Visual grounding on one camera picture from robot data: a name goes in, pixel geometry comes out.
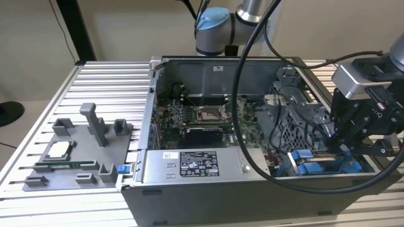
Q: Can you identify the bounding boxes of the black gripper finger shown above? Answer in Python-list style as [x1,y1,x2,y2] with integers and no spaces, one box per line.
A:
[342,134,396,157]
[326,87,370,152]

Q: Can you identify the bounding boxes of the dark plastic disk bay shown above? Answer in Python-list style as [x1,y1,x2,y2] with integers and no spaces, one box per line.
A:
[284,141,376,177]

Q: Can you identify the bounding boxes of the installed blue disk carrier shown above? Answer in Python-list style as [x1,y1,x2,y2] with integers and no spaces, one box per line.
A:
[297,146,362,176]

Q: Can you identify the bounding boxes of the black RAM slot bank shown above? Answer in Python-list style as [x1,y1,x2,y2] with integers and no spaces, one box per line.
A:
[184,94,224,105]

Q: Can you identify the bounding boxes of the gray perforated metal drive cage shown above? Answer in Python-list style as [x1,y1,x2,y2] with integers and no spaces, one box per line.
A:
[257,80,334,152]

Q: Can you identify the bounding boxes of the green motherboard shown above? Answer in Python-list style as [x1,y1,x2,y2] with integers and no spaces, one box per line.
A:
[154,94,272,152]

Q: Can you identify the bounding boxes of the CPU socket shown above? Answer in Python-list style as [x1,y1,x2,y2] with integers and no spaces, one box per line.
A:
[197,106,226,123]

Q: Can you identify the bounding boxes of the black graphics card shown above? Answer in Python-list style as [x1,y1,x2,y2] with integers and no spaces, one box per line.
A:
[184,126,224,148]

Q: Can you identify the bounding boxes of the black open PC case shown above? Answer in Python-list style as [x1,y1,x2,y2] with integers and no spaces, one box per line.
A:
[121,55,404,227]

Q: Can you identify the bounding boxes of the silver power supply unit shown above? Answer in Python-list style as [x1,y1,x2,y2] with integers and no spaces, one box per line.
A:
[141,148,272,184]

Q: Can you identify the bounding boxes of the gray plastic parts rack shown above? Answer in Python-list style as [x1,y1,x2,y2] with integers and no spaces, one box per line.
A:
[22,103,134,192]

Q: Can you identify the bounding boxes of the green RAM stick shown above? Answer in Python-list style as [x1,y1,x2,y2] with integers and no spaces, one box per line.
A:
[36,161,97,166]

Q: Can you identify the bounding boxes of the silver CPU chip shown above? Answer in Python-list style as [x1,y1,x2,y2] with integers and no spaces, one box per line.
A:
[46,142,72,158]

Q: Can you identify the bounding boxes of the black upright pole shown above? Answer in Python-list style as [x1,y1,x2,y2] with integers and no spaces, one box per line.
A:
[56,0,97,61]

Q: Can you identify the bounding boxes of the black round stand base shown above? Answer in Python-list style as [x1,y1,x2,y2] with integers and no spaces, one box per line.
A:
[0,101,25,127]

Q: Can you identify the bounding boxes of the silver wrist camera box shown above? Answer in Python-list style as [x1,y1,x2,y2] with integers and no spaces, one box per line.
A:
[332,63,394,100]

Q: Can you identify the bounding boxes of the thin black camera cable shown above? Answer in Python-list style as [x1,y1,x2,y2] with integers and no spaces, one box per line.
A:
[264,21,393,70]

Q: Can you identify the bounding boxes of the silver metal bay bracket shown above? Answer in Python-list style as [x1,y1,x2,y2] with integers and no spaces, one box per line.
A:
[285,152,298,177]

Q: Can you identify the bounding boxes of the red yellow power wire bundle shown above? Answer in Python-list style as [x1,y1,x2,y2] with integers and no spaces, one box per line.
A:
[262,152,280,170]

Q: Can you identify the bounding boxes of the metal socket cover frame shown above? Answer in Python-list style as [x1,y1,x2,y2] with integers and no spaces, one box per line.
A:
[221,98,249,120]

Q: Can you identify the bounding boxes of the thin wire locking lever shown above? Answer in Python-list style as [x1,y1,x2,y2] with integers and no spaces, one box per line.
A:
[184,94,201,108]

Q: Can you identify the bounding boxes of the thin black cable bundle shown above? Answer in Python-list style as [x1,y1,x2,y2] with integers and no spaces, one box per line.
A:
[174,0,210,19]

